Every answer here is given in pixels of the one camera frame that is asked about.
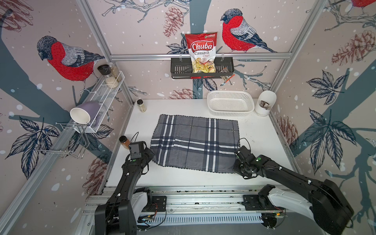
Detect grey plaid pillowcase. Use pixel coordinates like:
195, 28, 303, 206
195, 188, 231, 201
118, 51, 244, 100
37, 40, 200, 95
150, 114, 240, 173

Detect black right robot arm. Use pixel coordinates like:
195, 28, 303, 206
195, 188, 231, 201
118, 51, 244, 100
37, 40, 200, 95
233, 146, 354, 235

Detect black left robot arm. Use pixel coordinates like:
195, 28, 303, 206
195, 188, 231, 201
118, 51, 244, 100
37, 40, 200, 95
95, 148, 154, 235

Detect small jar orange spice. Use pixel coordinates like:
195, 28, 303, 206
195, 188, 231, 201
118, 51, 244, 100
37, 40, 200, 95
119, 135, 131, 149

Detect small jar pale contents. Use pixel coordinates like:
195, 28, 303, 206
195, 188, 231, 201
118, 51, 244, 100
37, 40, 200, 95
137, 99, 147, 113

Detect white plastic basket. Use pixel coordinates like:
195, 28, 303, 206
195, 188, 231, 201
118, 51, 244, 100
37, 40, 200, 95
207, 91, 255, 117

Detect white round container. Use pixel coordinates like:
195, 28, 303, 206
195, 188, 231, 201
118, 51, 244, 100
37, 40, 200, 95
254, 91, 277, 117

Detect purple white cup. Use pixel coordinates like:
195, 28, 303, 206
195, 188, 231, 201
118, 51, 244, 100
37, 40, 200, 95
70, 101, 101, 124

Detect glass spice jar on shelf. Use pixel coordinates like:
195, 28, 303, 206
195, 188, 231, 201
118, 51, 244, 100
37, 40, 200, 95
108, 62, 122, 82

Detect black lid jar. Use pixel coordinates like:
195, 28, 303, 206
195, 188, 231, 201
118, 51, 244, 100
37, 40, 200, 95
98, 64, 112, 77

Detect red Chuba chips bag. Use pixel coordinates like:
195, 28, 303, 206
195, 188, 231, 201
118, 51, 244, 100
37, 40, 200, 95
185, 32, 217, 73

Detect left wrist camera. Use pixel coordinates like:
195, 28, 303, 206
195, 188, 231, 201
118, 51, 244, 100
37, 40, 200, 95
129, 141, 147, 160

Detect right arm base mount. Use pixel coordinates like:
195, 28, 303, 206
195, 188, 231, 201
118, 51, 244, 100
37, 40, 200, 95
241, 194, 280, 211

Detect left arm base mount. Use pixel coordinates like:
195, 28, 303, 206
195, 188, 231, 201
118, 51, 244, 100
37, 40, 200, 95
142, 196, 167, 212

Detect white wire wall shelf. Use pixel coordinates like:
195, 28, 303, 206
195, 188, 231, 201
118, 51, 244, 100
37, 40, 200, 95
72, 72, 125, 133

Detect wire cup holder rack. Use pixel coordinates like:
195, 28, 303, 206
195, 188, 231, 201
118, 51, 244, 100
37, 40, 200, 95
34, 122, 90, 159

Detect black wire wall basket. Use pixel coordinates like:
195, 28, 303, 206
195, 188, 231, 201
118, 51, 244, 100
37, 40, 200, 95
170, 57, 235, 79

